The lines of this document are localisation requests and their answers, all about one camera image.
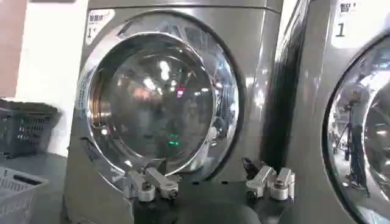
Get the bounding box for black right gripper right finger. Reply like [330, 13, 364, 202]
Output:
[242, 156, 296, 201]

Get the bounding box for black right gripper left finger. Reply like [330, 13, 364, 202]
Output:
[122, 158, 180, 203]

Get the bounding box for grey dryer with number label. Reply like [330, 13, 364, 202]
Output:
[262, 0, 390, 224]

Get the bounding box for round glass dryer door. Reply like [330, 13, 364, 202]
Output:
[322, 33, 390, 224]
[75, 13, 241, 183]

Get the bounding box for grey dryer with sticker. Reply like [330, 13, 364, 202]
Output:
[63, 0, 284, 224]

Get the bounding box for dark grey laundry basket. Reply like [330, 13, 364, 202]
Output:
[0, 97, 61, 159]

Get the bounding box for light grey laundry basket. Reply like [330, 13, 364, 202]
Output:
[0, 166, 49, 224]

